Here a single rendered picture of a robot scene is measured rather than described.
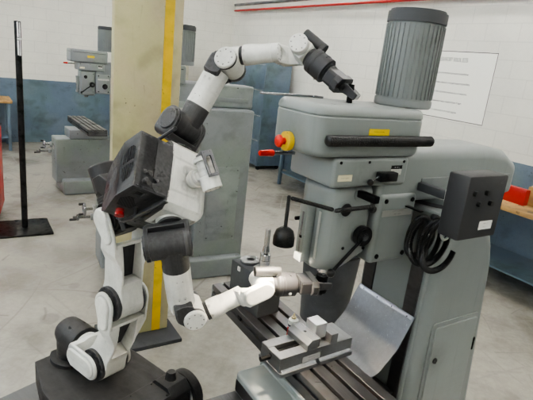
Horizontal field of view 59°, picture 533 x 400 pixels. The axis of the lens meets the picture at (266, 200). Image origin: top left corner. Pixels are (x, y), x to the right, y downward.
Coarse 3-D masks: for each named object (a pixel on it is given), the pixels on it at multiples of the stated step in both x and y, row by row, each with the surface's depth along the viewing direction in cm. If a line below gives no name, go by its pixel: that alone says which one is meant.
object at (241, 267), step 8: (248, 256) 216; (256, 256) 217; (232, 264) 214; (240, 264) 210; (248, 264) 209; (256, 264) 208; (232, 272) 215; (240, 272) 210; (248, 272) 205; (232, 280) 216; (240, 280) 210; (248, 280) 206; (272, 296) 206; (264, 304) 204; (272, 304) 207; (256, 312) 203; (264, 312) 205; (272, 312) 208
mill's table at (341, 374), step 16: (224, 288) 227; (240, 320) 208; (256, 320) 202; (272, 320) 203; (288, 320) 205; (256, 336) 198; (272, 336) 192; (320, 368) 174; (336, 368) 175; (352, 368) 176; (304, 384) 171; (320, 384) 166; (336, 384) 167; (352, 384) 167; (368, 384) 168
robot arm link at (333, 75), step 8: (320, 56) 156; (328, 56) 157; (312, 64) 157; (320, 64) 156; (328, 64) 156; (312, 72) 158; (320, 72) 156; (328, 72) 155; (336, 72) 155; (320, 80) 161; (328, 80) 155; (336, 80) 152; (344, 80) 154; (352, 80) 160; (328, 88) 155; (336, 88) 154
